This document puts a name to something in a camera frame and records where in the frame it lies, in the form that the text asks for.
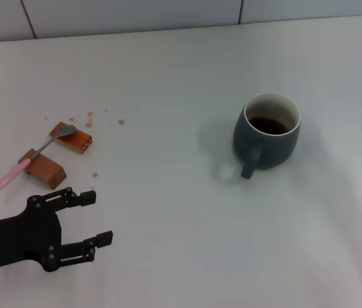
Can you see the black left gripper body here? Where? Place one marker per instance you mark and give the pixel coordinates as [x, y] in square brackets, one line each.
[14, 239]

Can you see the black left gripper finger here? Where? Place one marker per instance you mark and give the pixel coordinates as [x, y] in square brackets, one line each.
[86, 198]
[104, 239]

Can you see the grey ceramic cup with coffee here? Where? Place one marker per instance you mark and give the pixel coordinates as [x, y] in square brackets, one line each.
[266, 150]

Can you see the plain brown wooden block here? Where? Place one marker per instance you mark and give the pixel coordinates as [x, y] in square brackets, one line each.
[47, 170]

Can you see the grooved stained wooden block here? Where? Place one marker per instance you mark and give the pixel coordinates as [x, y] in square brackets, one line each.
[75, 141]

